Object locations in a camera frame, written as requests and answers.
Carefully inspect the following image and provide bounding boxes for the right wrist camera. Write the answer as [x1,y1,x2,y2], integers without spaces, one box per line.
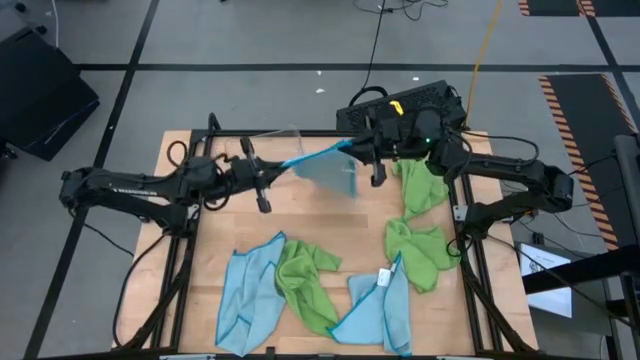
[372,115,414,151]

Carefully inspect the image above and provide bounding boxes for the black hazard striped mat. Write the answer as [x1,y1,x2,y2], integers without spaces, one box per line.
[579,0,640,18]
[517,0,585,17]
[537,73,640,252]

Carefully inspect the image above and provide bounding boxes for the yellow hanging cable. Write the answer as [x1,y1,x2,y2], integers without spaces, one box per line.
[462,0,504,129]

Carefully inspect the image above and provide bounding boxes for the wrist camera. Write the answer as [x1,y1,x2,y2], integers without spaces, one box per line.
[372,115,414,151]
[224,158,256,192]

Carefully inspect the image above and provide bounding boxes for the clear plastic bin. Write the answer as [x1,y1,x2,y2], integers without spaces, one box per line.
[223,127,307,192]

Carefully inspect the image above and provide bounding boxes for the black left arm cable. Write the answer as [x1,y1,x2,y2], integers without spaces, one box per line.
[112,230,171,350]

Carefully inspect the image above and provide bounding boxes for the white floor cable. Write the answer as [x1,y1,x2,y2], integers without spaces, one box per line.
[49,0,61,50]

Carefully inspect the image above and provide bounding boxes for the white display screen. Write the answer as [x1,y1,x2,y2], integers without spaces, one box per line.
[518,241,574,320]

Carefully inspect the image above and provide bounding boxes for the black hanging cable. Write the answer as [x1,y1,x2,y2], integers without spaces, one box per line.
[348,0,450,108]

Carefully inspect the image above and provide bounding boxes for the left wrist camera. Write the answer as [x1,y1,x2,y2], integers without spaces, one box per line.
[224,158,256,192]

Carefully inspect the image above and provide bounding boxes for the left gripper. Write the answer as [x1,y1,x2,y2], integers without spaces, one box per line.
[219,136,292,215]

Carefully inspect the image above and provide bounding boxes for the black perforated computer case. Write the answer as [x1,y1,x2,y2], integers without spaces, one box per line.
[335,79,469,134]

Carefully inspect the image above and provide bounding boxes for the blue microfiber towel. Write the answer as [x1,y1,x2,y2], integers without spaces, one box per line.
[327,252,414,357]
[281,138,360,200]
[214,230,289,357]

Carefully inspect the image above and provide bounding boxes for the green microfiber towel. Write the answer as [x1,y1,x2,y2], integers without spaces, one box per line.
[274,239,344,338]
[392,158,450,222]
[383,217,462,295]

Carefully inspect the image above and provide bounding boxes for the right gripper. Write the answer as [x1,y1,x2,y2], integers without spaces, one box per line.
[349,110,419,188]

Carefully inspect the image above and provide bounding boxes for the black stand beam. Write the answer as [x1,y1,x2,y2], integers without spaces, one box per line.
[521,243,640,296]

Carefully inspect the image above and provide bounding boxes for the black equipment case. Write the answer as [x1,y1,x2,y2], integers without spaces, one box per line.
[0,25,101,163]

